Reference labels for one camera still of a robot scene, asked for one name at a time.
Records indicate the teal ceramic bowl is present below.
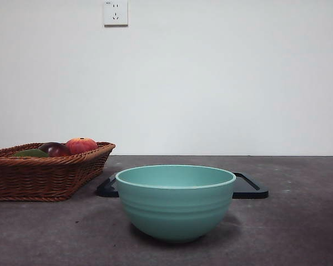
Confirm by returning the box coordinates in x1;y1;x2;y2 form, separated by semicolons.
115;164;236;244

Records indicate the dark red apple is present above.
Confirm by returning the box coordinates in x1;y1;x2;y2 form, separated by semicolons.
38;142;72;157

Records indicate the dark rectangular tray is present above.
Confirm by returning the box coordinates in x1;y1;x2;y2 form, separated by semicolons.
96;171;269;199

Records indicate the white wall socket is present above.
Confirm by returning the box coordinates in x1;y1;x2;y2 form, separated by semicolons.
104;0;129;28

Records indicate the green avocado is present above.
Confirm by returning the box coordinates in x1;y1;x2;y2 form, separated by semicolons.
14;149;49;158

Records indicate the brown wicker basket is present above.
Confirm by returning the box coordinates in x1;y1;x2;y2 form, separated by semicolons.
0;141;117;202

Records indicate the red yellow apple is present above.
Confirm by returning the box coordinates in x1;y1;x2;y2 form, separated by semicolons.
65;137;99;155

